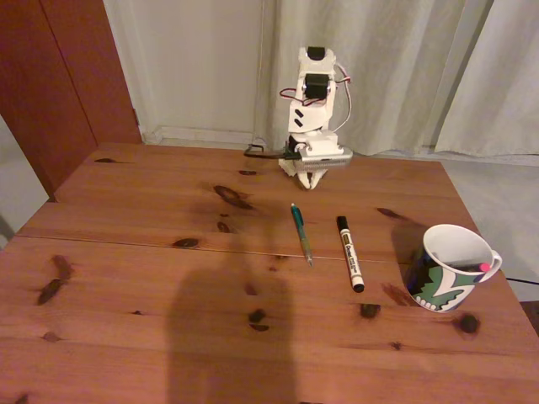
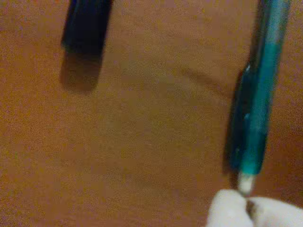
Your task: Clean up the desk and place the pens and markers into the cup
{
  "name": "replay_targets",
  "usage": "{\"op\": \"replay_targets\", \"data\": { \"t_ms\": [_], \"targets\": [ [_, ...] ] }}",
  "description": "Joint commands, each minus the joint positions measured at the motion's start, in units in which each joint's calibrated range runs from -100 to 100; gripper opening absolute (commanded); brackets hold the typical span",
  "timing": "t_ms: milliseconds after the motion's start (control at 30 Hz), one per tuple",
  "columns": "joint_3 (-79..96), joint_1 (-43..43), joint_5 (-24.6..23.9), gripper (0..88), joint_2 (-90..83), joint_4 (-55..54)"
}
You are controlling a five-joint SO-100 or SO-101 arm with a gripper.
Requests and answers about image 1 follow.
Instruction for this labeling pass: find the silver camera box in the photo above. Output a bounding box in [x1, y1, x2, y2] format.
[294, 146, 354, 173]

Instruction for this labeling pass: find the black pen with red end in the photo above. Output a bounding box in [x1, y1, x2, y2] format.
[456, 261, 492, 274]

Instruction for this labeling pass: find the white curtain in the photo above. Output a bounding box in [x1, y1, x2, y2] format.
[254, 0, 494, 156]
[433, 0, 539, 160]

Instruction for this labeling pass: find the white marker with black caps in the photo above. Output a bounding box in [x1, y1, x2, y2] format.
[335, 215, 366, 294]

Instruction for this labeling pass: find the brown wooden door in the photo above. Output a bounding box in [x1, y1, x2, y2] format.
[0, 0, 142, 201]

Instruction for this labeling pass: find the white mug with green pattern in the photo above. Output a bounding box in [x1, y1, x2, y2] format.
[404, 223, 504, 313]

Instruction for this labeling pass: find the green mechanical pencil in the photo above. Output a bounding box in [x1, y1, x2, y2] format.
[290, 203, 315, 268]

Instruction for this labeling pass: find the black camera cable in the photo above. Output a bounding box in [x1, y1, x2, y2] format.
[243, 144, 296, 161]

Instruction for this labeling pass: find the white baseboard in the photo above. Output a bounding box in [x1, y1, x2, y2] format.
[141, 125, 270, 148]

